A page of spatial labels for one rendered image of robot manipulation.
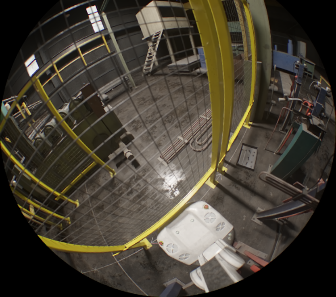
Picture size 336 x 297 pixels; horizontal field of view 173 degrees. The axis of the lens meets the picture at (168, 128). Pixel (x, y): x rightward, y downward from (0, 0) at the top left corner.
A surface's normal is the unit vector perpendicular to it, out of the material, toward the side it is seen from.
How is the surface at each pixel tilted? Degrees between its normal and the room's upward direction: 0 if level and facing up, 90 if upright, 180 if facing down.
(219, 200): 0
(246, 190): 0
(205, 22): 90
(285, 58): 90
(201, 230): 0
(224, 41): 90
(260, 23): 90
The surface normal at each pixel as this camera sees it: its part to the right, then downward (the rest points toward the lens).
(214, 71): -0.71, 0.61
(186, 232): -0.28, -0.71
